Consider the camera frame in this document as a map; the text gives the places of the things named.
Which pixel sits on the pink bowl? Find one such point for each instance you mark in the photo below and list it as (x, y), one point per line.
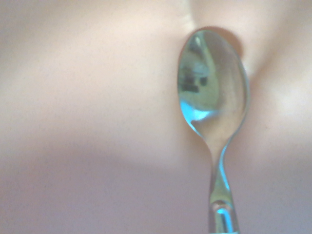
(73, 97)

